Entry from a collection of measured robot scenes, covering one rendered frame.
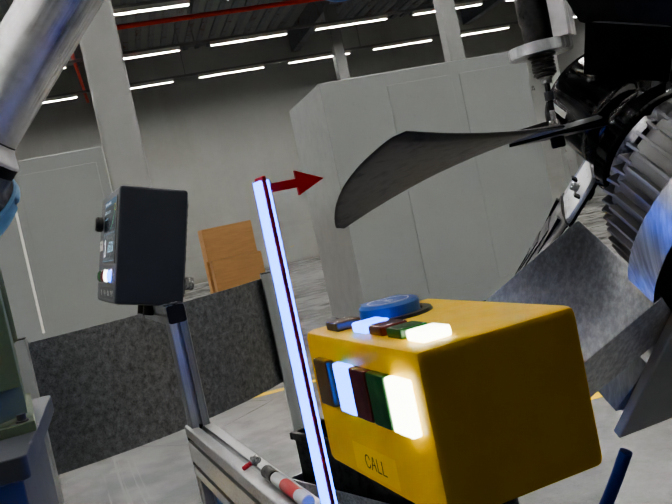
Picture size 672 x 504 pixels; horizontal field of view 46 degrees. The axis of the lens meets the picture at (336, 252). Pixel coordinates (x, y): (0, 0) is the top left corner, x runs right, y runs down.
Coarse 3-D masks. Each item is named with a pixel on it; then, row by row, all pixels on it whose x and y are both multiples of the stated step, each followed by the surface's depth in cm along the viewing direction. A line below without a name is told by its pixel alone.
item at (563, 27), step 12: (552, 0) 85; (564, 0) 85; (552, 12) 85; (564, 12) 85; (552, 24) 85; (564, 24) 85; (564, 36) 85; (516, 48) 86; (528, 48) 85; (540, 48) 85; (552, 48) 85; (564, 48) 86; (516, 60) 88; (528, 60) 90
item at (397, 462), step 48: (336, 336) 49; (384, 336) 45; (480, 336) 40; (528, 336) 41; (576, 336) 43; (432, 384) 39; (480, 384) 40; (528, 384) 41; (576, 384) 42; (336, 432) 52; (384, 432) 44; (432, 432) 39; (480, 432) 40; (528, 432) 41; (576, 432) 42; (384, 480) 46; (432, 480) 40; (480, 480) 40; (528, 480) 41
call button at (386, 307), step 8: (392, 296) 54; (400, 296) 53; (408, 296) 52; (416, 296) 52; (360, 304) 53; (368, 304) 52; (376, 304) 51; (384, 304) 50; (392, 304) 50; (400, 304) 50; (408, 304) 51; (416, 304) 51; (360, 312) 52; (368, 312) 51; (376, 312) 50; (384, 312) 50; (392, 312) 50; (400, 312) 50; (408, 312) 51
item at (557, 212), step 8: (560, 200) 100; (552, 208) 102; (560, 208) 98; (552, 216) 100; (560, 216) 96; (544, 224) 103; (552, 224) 96; (560, 224) 95; (568, 224) 94; (544, 232) 99; (552, 232) 96; (560, 232) 94; (536, 240) 102; (544, 240) 97; (552, 240) 95; (536, 248) 100; (544, 248) 96; (528, 256) 102; (520, 264) 105
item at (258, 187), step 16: (256, 192) 76; (272, 240) 74; (272, 256) 75; (272, 272) 76; (288, 320) 75; (288, 336) 76; (304, 384) 75; (304, 400) 76; (304, 416) 77; (320, 464) 76; (320, 480) 76; (320, 496) 77
